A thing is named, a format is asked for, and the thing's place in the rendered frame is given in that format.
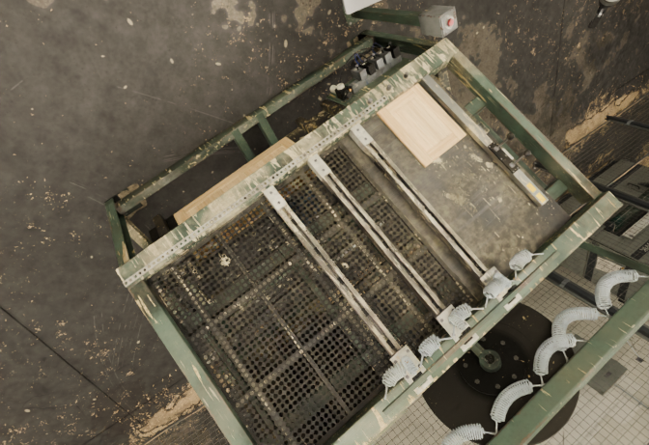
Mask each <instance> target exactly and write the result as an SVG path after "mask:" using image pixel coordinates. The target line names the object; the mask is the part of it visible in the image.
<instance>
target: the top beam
mask: <svg viewBox="0 0 649 445"><path fill-rule="evenodd" d="M622 206H623V205H622V203H621V202H620V201H619V200H618V199H617V198H616V197H615V196H614V195H613V194H612V193H611V192H610V191H607V192H605V193H602V194H601V195H600V196H599V197H598V198H597V199H595V200H594V201H592V202H589V203H588V204H587V205H586V206H585V207H583V208H582V209H581V210H580V211H579V212H578V213H577V214H576V215H575V216H573V217H572V218H571V219H570V220H569V221H568V222H567V223H566V224H565V225H564V226H562V227H561V228H560V229H559V230H558V231H557V232H556V233H555V234H554V235H553V236H551V237H550V238H549V239H548V240H547V241H546V242H545V243H544V244H543V245H542V246H540V247H539V248H538V249H537V250H536V251H535V252H534V253H533V254H535V253H544V255H533V256H531V257H532V260H531V262H530V263H527V264H526V265H525V266H524V267H523V269H522V270H517V279H515V270H514V271H513V272H512V273H511V274H510V275H509V276H507V277H506V278H507V279H509V280H515V281H514V282H512V284H511V286H513V285H514V284H516V285H518V284H520V283H521V282H522V281H523V280H524V279H525V278H526V277H527V276H528V275H529V274H530V273H531V272H533V271H534V270H535V269H536V268H537V267H538V266H539V265H540V264H541V263H542V262H543V261H544V260H546V259H547V258H548V257H549V256H550V255H551V254H552V253H553V252H554V251H558V252H559V253H560V255H559V256H558V257H557V258H556V259H554V260H553V261H552V262H551V263H550V264H549V265H548V266H547V267H546V268H545V269H544V270H543V271H541V272H540V273H539V274H538V275H537V276H536V277H535V278H534V279H533V280H532V281H531V282H530V283H529V284H527V285H526V286H525V287H524V288H523V289H522V290H521V291H520V292H519V294H520V296H521V297H522V298H521V299H520V300H519V301H518V302H517V303H516V304H515V305H514V306H513V307H512V308H511V309H510V310H509V311H507V310H506V309H505V308H504V307H503V308H502V309H501V310H499V311H498V312H497V313H496V314H495V315H494V316H493V317H492V318H491V319H490V320H489V321H488V322H487V323H485V324H484V325H483V326H482V327H481V328H480V329H479V330H478V331H477V332H476V334H477V335H478V336H479V339H478V340H477V341H475V342H474V343H473V344H472V345H471V346H470V347H469V348H468V349H467V350H466V351H462V349H461V348H459V349H457V350H456V351H455V352H454V353H453V354H452V355H451V356H450V357H449V358H448V359H447V360H446V361H445V362H443V363H442V364H441V365H440V366H439V367H438V368H437V369H436V370H435V371H434V372H433V373H432V374H431V376H432V378H433V379H434V381H433V382H432V383H431V384H429V385H428V386H427V387H426V388H425V389H424V390H423V391H422V392H421V393H420V394H419V395H417V394H416V393H415V392H414V390H413V391H412V392H411V393H410V394H409V395H408V396H407V397H406V398H405V399H404V400H403V401H401V402H400V403H399V404H398V405H397V406H396V407H395V408H394V409H393V410H392V411H391V412H390V413H389V414H387V415H386V416H385V415H384V413H383V412H382V411H383V410H384V409H385V408H386V407H387V406H388V405H389V404H390V403H392V402H393V401H394V400H395V399H396V398H397V397H398V396H399V395H400V394H401V393H402V392H403V391H405V390H406V389H407V388H408V387H409V384H408V382H407V381H406V380H405V378H404V377H403V378H401V379H400V380H398V381H397V383H396V384H395V386H391V387H388V386H387V394H386V400H385V399H384V394H385V388H384V389H383V390H382V391H381V392H380V393H379V394H378V395H377V396H376V397H375V398H374V399H372V400H371V401H370V402H369V403H368V404H366V405H365V406H364V407H363V408H362V409H361V410H360V411H359V412H358V413H357V414H355V415H354V416H353V417H352V419H351V420H350V421H349V422H348V423H347V424H346V425H344V426H343V427H342V428H341V429H340V430H339V431H338V432H337V433H335V434H334V435H332V436H331V437H330V438H329V439H328V441H327V442H326V443H325V444H323V445H368V444H369V443H370V442H371V441H372V440H373V439H374V438H375V437H376V436H377V435H378V434H379V433H380V432H381V431H383V430H384V429H385V428H386V427H387V426H388V425H389V424H390V423H391V422H392V421H393V420H394V419H395V418H396V417H397V416H399V415H400V414H401V413H402V412H403V411H404V410H405V409H406V408H407V407H408V406H409V405H410V404H411V403H412V402H414V401H415V400H416V399H417V398H418V397H419V396H420V395H421V394H422V393H423V392H424V391H425V390H426V389H427V388H428V387H430V386H431V385H432V384H433V383H434V382H435V381H436V380H437V379H438V378H439V377H440V376H441V375H442V374H443V373H445V372H446V371H447V370H448V369H449V368H450V367H451V366H452V365H453V364H454V363H455V362H456V361H457V360H458V359H459V358H461V357H462V356H463V355H464V354H465V353H466V352H467V351H468V350H469V349H470V348H471V347H472V346H473V345H474V344H475V343H477V342H478V341H479V340H480V339H481V338H482V337H483V336H484V335H485V334H486V333H487V332H488V331H489V330H490V329H491V328H493V327H494V326H495V325H496V324H497V323H498V322H499V321H500V320H501V319H502V318H503V317H504V316H505V315H506V314H508V313H509V312H510V311H511V310H512V309H513V308H514V307H515V306H516V305H517V304H518V303H519V302H520V301H521V300H522V299H524V298H525V297H526V296H527V295H528V294H529V293H530V292H531V291H532V290H533V289H534V288H535V287H536V286H537V285H539V284H540V283H541V282H542V281H543V280H544V279H545V278H546V277H547V276H548V275H549V274H550V273H551V272H552V271H553V270H555V269H556V268H557V267H558V266H559V265H560V264H561V263H562V262H563V261H564V260H565V259H566V258H567V257H568V256H569V255H571V254H572V253H573V252H574V251H575V250H576V249H577V248H578V247H579V246H580V245H581V244H582V243H583V242H584V241H585V240H587V239H588V238H589V237H590V236H591V235H592V234H593V233H594V232H595V231H596V230H597V229H598V228H599V227H600V226H602V225H603V224H604V223H605V222H606V221H607V220H608V219H609V218H610V217H611V216H612V215H613V214H614V213H615V212H616V211H618V210H619V209H620V208H621V207H622ZM486 298H487V297H486V296H485V297H484V298H483V299H482V300H481V301H480V302H479V303H478V304H477V305H475V306H474V307H473V308H484V310H472V311H471V310H470V312H471V316H470V317H468V318H466V319H465V321H466V322H467V323H468V325H469V326H470V327H471V328H472V327H473V326H474V325H475V324H476V323H477V322H478V321H479V320H481V319H482V318H483V317H485V316H486V315H487V314H488V313H489V312H490V311H491V309H492V308H494V307H495V306H496V305H497V304H498V303H499V301H498V300H497V299H496V298H495V299H493V298H489V299H488V303H487V307H485V303H486ZM439 343H440V347H439V348H438V349H437V350H435V352H434V353H433V354H432V356H428V355H427V357H426V356H424V357H423V361H422V365H423V366H424V368H425V369H426V370H427V369H428V368H429V367H431V366H432V365H433V364H434V363H435V362H436V361H437V360H438V359H439V358H440V357H441V356H442V355H443V354H444V353H445V352H446V351H447V350H449V349H450V348H451V347H452V346H453V345H454V344H456V342H455V341H454V340H453V338H452V339H449V340H442V341H440V342H439Z"/></svg>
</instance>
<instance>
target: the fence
mask: <svg viewBox="0 0 649 445"><path fill-rule="evenodd" d="M420 83H421V84H422V85H423V86H424V87H425V88H426V89H427V90H428V92H429V93H430V94H431V95H432V96H433V97H434V98H435V99H436V100H437V101H438V102H439V103H440V104H441V105H442V106H443V107H444V108H445V109H446V111H447V112H448V113H449V114H450V115H451V116H452V117H453V118H454V119H455V120H456V121H457V122H458V123H459V124H460V125H461V126H462V127H463V128H464V129H465V131H466V132H467V133H468V134H469V135H470V136H471V137H472V138H473V139H474V140H475V141H476V142H477V143H478V144H479V145H480V146H481V147H482V148H483V150H484V151H485V152H486V153H487V154H488V155H489V156H490V157H491V158H492V159H493V160H494V161H495V162H496V163H497V164H498V165H499V166H500V167H501V169H502V170H503V171H504V172H505V173H506V174H507V175H508V176H509V177H510V178H511V179H512V180H513V181H514V182H515V183H516V184H517V185H518V186H519V188H520V189H521V190H522V191H523V192H524V193H525V194H526V195H527V196H528V197H529V198H530V199H531V200H532V201H533V202H534V203H535V204H536V205H537V207H540V206H542V205H543V204H544V203H546V202H547V201H548V200H549V199H548V198H547V197H546V196H545V195H544V194H543V193H542V192H541V191H540V190H539V189H538V188H537V187H536V186H535V184H534V183H533V182H532V181H531V180H530V179H529V178H528V177H527V176H526V175H525V174H524V173H523V172H522V171H521V170H520V169H519V170H518V171H517V172H515V173H514V174H512V173H511V171H510V170H509V169H508V168H507V167H506V166H505V165H504V164H503V163H502V162H501V161H500V160H499V159H498V158H497V157H496V156H495V155H494V154H493V153H492V151H491V150H490V149H489V148H488V146H489V145H490V144H491V143H492V142H493V141H492V140H491V139H490V138H489V137H488V135H487V134H486V133H485V132H484V131H483V130H482V129H481V128H480V127H479V126H478V125H477V124H476V123H475V122H474V121H473V120H472V119H471V118H470V117H469V116H468V115H467V114H466V113H465V112H464V110H463V109H462V108H461V107H460V106H459V105H458V104H457V103H456V102H455V101H454V100H453V99H452V98H451V97H450V96H449V95H447V94H446V93H445V92H444V91H443V90H442V89H441V88H440V86H439V85H438V84H437V82H436V81H435V80H434V79H433V78H432V77H431V76H430V75H429V74H428V75H426V76H425V77H423V78H422V79H421V81H420ZM529 183H531V184H532V185H533V186H534V187H535V188H536V189H537V190H535V191H534V192H532V191H531V190H530V189H529V188H528V187H527V185H528V184H529ZM539 192H540V193H541V194H542V195H543V196H544V197H545V199H546V201H545V202H543V203H542V202H541V201H540V200H539V199H538V198H537V197H536V195H537V194H538V193H539Z"/></svg>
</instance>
